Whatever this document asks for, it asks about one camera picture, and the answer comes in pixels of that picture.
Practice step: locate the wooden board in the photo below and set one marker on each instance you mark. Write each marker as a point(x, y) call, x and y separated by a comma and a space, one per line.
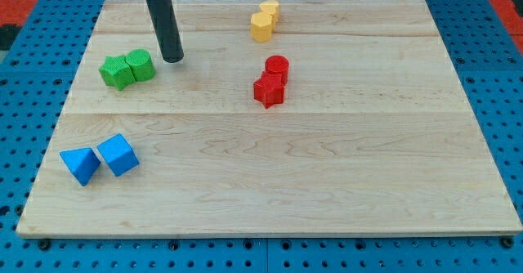
point(375, 138)

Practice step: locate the blue triangle block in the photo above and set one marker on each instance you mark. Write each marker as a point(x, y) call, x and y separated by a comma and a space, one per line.
point(82, 163)

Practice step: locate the red star block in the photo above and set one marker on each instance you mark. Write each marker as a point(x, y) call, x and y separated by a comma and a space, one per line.
point(269, 90)

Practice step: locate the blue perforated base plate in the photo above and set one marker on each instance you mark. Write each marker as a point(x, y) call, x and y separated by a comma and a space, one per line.
point(41, 64)

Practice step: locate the red cylinder block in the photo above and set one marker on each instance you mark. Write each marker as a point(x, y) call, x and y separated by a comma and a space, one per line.
point(278, 64)

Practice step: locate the green star block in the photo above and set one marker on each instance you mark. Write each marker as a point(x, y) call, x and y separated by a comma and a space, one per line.
point(116, 72)

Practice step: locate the yellow hexagon block front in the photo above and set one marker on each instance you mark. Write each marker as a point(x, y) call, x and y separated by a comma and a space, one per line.
point(261, 26)

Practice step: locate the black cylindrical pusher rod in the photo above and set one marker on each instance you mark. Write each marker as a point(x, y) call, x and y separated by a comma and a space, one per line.
point(166, 30)

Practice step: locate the yellow block rear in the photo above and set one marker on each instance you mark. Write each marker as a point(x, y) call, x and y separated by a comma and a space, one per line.
point(271, 7)

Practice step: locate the blue cube block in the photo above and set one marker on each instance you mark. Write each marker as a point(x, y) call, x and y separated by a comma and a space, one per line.
point(118, 154)

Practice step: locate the green cylinder block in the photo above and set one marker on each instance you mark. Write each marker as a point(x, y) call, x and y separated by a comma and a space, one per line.
point(141, 65)

